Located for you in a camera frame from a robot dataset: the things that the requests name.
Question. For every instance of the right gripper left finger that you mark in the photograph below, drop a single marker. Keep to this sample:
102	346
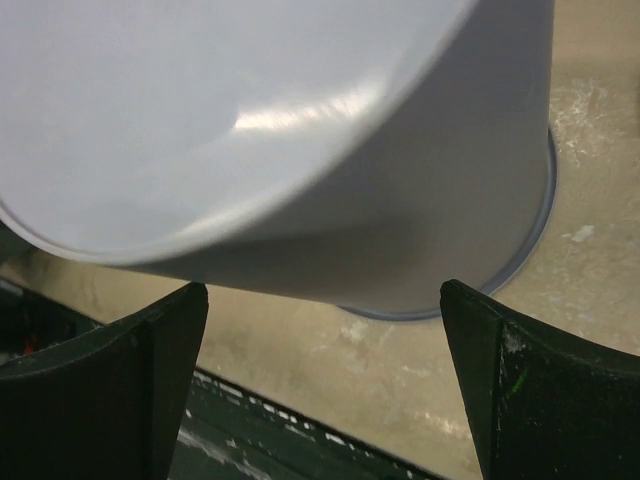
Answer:
82	401

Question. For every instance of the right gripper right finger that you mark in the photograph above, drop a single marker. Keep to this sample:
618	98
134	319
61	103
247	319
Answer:
541	403

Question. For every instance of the light grey round bucket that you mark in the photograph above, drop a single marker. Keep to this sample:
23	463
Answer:
355	153

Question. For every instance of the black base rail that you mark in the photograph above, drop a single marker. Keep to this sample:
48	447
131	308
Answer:
228	432

